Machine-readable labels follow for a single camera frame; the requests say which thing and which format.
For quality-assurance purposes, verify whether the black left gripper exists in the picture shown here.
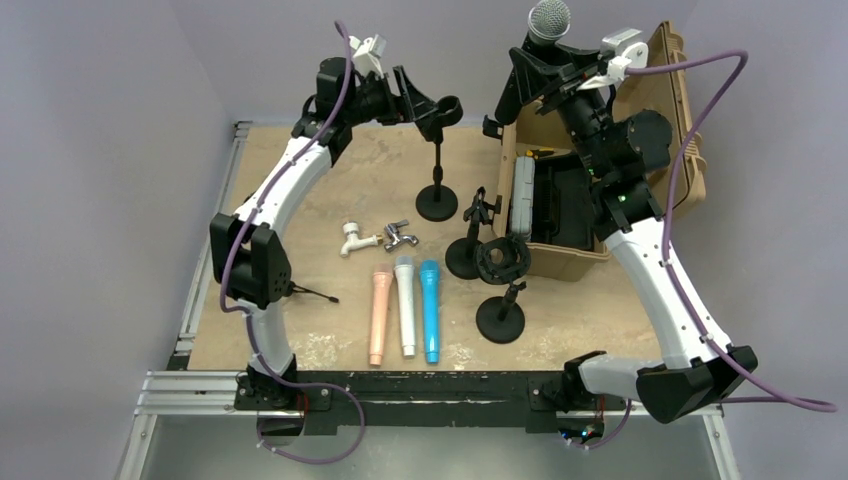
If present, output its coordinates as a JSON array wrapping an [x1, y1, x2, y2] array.
[[344, 66, 436, 128]]

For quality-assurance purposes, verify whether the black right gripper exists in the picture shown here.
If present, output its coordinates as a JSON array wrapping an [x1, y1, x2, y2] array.
[[515, 36, 616, 178]]

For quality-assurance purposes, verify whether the black glitter microphone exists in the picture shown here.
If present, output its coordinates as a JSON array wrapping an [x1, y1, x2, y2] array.
[[527, 0, 571, 47]]

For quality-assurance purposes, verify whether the black stand glitter mic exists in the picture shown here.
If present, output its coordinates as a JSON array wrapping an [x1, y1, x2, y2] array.
[[415, 95, 463, 222]]

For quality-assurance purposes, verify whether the black clip stand pink mic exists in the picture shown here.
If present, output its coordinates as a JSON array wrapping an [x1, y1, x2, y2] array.
[[445, 186, 500, 280]]

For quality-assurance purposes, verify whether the blue microphone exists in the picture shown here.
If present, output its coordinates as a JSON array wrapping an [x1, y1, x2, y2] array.
[[419, 260, 440, 365]]

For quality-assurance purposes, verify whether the white microphone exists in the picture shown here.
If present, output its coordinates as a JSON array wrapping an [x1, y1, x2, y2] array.
[[394, 255, 416, 358]]

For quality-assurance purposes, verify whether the pink microphone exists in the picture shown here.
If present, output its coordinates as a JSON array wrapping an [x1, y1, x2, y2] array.
[[368, 263, 394, 367]]

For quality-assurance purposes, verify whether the black round-base shock mount stand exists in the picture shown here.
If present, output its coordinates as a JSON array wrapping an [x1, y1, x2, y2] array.
[[473, 234, 531, 344]]

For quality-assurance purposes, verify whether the black tripod shock mount stand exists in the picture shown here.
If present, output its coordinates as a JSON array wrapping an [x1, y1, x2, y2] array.
[[286, 282, 340, 304]]

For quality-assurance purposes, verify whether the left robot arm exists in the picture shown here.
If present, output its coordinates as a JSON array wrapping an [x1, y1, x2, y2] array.
[[209, 57, 463, 410]]

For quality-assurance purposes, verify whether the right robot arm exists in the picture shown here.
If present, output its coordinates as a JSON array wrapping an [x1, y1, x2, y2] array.
[[495, 44, 758, 424]]

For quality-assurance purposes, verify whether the yellow black screwdriver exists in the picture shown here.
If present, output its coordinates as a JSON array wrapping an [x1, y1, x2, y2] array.
[[525, 148, 556, 160]]

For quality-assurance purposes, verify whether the tan plastic tool case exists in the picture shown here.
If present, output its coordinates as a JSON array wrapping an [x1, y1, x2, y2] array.
[[483, 21, 706, 281]]

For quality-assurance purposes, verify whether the chrome metal faucet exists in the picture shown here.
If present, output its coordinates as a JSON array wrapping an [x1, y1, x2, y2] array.
[[384, 219, 419, 253]]

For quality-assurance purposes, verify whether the grey plastic box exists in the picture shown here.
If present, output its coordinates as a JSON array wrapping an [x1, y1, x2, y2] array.
[[509, 156, 535, 241]]

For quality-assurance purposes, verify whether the black tray insert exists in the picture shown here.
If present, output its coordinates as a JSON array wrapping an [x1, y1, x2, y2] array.
[[531, 153, 595, 251]]

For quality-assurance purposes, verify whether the white plastic faucet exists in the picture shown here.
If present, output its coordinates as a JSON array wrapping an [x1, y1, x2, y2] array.
[[339, 221, 383, 258]]

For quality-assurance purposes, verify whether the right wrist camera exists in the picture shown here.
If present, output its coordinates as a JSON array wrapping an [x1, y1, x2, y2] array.
[[578, 28, 649, 91]]

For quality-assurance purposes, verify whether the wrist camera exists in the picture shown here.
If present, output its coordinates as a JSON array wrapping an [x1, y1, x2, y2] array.
[[349, 34, 387, 78], [578, 28, 649, 91]]

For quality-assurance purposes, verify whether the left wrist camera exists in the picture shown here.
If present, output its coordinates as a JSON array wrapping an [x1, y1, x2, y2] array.
[[349, 34, 387, 78]]

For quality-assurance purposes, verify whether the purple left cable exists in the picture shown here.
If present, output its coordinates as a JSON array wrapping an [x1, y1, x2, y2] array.
[[218, 19, 367, 467]]

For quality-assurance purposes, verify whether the purple cable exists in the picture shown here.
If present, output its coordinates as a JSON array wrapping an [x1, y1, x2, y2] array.
[[218, 19, 367, 467], [625, 49, 839, 452]]

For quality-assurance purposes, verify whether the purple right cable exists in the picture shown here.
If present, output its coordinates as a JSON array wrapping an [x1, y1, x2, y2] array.
[[625, 49, 839, 452]]

